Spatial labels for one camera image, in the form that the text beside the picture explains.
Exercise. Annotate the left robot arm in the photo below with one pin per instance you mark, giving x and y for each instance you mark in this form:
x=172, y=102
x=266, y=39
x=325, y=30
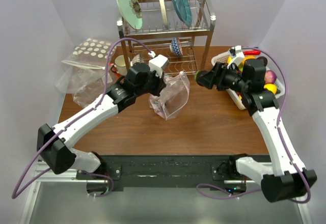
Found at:
x=55, y=144

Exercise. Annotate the blue patterned bowl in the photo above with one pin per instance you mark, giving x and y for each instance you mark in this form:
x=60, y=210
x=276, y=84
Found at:
x=176, y=48

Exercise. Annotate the pile of plastic bags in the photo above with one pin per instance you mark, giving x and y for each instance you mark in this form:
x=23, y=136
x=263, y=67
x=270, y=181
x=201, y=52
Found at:
x=84, y=71

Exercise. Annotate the white plastic fruit basket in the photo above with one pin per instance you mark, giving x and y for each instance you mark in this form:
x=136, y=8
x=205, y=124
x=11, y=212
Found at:
x=223, y=58

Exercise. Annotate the teal plate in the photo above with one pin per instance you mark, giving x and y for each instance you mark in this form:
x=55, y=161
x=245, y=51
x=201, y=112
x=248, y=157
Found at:
x=183, y=11

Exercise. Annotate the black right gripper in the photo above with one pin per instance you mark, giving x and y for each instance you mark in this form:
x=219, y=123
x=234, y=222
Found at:
x=216, y=76

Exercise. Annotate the red onion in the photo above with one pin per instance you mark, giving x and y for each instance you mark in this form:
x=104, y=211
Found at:
x=270, y=77

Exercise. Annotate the cream mug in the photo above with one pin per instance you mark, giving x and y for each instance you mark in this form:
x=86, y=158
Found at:
x=120, y=64

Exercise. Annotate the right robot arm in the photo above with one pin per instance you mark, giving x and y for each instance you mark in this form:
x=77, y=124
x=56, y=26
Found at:
x=287, y=178

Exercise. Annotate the mint green floral plate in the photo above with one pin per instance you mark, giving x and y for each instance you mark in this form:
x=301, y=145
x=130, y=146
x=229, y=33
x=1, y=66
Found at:
x=131, y=11

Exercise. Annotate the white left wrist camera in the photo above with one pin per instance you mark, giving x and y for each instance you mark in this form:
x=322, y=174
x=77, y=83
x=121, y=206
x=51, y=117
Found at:
x=158, y=65

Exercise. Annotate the red chili pepper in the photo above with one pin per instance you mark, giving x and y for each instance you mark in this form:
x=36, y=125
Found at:
x=252, y=52

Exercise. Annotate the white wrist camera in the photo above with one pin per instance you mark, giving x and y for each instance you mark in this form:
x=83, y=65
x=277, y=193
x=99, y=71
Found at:
x=236, y=55
x=158, y=65

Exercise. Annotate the beige plate edge-on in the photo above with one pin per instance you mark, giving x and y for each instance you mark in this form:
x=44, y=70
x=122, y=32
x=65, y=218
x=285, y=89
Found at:
x=164, y=14

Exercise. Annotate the dark purple plum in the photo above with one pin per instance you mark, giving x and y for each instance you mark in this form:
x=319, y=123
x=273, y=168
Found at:
x=263, y=59

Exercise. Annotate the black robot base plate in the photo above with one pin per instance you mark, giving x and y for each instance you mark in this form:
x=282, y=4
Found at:
x=169, y=171

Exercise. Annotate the steel dish rack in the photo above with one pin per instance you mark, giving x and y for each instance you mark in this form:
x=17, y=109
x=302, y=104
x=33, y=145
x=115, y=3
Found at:
x=195, y=40

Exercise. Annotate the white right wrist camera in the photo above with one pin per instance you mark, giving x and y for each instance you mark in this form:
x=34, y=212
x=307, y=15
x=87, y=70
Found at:
x=236, y=55

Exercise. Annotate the clear polka dot zip bag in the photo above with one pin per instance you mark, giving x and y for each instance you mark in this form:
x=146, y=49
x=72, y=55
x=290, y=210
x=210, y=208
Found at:
x=177, y=89

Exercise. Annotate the orange handled tool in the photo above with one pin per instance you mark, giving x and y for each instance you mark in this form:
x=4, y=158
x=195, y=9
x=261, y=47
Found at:
x=114, y=70

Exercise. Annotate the grey patterned bowl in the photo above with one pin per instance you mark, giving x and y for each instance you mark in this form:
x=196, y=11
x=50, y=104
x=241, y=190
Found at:
x=137, y=59

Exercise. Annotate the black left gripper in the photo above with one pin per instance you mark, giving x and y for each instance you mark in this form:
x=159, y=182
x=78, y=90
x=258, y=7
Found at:
x=160, y=84

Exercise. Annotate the aluminium frame rail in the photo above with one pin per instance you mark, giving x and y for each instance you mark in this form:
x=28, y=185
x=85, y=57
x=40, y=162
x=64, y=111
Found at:
x=68, y=176

